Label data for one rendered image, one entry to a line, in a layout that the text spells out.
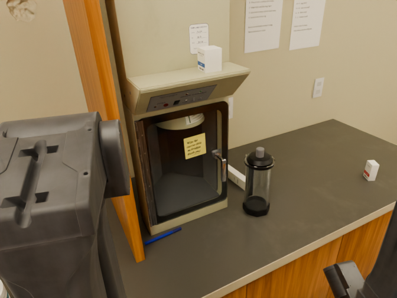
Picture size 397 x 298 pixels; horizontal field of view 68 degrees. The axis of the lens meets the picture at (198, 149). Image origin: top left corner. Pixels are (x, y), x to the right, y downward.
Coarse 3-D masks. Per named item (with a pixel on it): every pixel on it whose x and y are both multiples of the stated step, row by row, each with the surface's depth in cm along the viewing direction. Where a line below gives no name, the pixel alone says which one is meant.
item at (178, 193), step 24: (144, 120) 85; (168, 120) 88; (192, 120) 92; (216, 120) 96; (168, 144) 92; (216, 144) 100; (168, 168) 96; (192, 168) 100; (216, 168) 105; (168, 192) 100; (192, 192) 105; (216, 192) 110; (168, 216) 104
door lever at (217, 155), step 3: (216, 153) 102; (219, 153) 102; (216, 156) 102; (219, 156) 101; (219, 159) 100; (222, 159) 99; (225, 159) 99; (222, 162) 98; (225, 162) 98; (222, 165) 99; (225, 165) 99; (222, 168) 100; (225, 168) 100; (222, 171) 100; (225, 171) 101; (222, 174) 101; (225, 174) 101; (222, 177) 101; (225, 177) 102; (222, 180) 102; (225, 180) 102
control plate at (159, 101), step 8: (200, 88) 79; (208, 88) 81; (160, 96) 75; (168, 96) 77; (176, 96) 79; (184, 96) 81; (192, 96) 83; (200, 96) 85; (208, 96) 87; (152, 104) 78; (160, 104) 80; (168, 104) 82
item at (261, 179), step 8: (248, 168) 105; (248, 176) 107; (256, 176) 104; (264, 176) 104; (248, 184) 108; (256, 184) 106; (264, 184) 106; (248, 192) 110; (256, 192) 107; (264, 192) 108; (248, 200) 111; (256, 200) 109; (264, 200) 110; (256, 208) 111; (264, 208) 112
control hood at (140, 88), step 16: (224, 64) 87; (128, 80) 77; (144, 80) 75; (160, 80) 75; (176, 80) 74; (192, 80) 75; (208, 80) 77; (224, 80) 81; (240, 80) 85; (144, 96) 72; (144, 112) 81
